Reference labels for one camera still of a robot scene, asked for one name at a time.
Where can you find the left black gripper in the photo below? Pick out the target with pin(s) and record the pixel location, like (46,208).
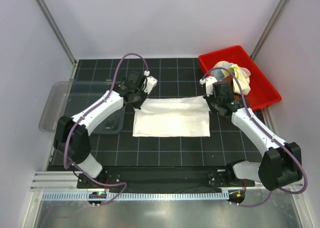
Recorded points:
(137,105)

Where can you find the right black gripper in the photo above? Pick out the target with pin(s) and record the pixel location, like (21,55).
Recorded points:
(209,98)

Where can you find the brown towel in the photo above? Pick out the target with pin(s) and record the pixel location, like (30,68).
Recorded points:
(237,93)

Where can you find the large white towel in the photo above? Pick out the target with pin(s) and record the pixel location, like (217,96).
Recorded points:
(172,117)

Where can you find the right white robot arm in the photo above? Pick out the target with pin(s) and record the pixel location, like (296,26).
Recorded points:
(281,163)

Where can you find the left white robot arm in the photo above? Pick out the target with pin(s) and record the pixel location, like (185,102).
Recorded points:
(72,135)

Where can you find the patterned white cloth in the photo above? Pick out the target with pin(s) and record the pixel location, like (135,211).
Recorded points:
(242,74)

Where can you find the red plastic bin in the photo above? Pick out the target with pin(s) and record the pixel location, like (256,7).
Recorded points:
(262,93)

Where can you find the clear plastic tray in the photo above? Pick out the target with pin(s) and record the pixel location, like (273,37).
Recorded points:
(57,105)

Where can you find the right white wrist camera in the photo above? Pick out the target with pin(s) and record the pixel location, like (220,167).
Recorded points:
(208,83)

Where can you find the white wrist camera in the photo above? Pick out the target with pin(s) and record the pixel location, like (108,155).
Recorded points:
(208,83)
(151,82)

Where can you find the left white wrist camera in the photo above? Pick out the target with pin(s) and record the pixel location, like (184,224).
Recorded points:
(151,82)

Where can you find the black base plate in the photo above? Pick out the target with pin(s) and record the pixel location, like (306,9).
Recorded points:
(172,179)

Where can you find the slotted metal rail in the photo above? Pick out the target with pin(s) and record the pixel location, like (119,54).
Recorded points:
(99,196)

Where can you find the right aluminium frame post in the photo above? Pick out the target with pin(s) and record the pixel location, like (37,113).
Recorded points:
(276,14)

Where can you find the aluminium frame post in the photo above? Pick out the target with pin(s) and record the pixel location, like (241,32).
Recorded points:
(276,14)
(54,27)

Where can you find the left aluminium frame post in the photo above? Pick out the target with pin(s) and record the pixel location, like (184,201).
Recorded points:
(54,27)

